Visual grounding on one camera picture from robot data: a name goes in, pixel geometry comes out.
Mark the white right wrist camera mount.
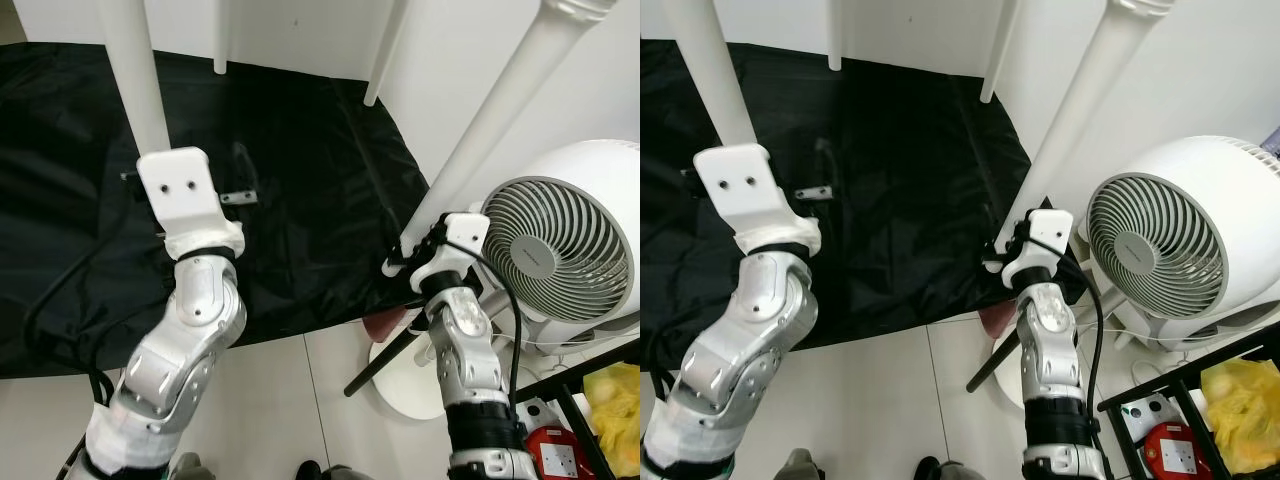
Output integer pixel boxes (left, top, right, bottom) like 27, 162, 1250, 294
385, 212, 489, 291
983, 208, 1076, 286

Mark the white floor fan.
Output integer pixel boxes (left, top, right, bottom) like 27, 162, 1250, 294
368, 140, 641, 421
995, 135, 1280, 411

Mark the grey robot foot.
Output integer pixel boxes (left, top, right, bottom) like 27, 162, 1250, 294
295, 458, 381, 480
170, 452, 216, 480
785, 448, 831, 480
912, 457, 1001, 480

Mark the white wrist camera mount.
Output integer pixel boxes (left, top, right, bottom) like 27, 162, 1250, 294
385, 212, 489, 291
983, 208, 1076, 286
692, 143, 823, 256
135, 147, 246, 263

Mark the black metal table leg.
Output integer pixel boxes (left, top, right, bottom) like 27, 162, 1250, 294
345, 330, 421, 399
965, 335, 1021, 393

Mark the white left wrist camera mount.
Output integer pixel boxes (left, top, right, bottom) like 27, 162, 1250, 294
692, 143, 823, 256
135, 147, 246, 263

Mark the black metal stand frame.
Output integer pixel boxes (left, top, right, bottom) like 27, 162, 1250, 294
515, 340, 641, 480
1095, 330, 1280, 480

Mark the red round object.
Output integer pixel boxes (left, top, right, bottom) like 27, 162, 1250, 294
1140, 420, 1211, 480
525, 425, 591, 480

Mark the grey right robot foot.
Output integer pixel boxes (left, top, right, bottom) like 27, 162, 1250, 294
912, 457, 1001, 480
295, 458, 381, 480

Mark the black table cloth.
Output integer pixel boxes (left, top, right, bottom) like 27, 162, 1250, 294
0, 42, 441, 379
640, 38, 1081, 366

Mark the yellow object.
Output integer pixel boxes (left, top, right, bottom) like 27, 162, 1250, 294
582, 362, 641, 479
1200, 358, 1280, 479

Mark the red table edge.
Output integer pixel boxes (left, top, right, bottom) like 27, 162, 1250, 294
362, 308, 406, 343

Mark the grey left robot foot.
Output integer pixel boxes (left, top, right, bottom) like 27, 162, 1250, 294
785, 448, 831, 480
170, 452, 216, 480

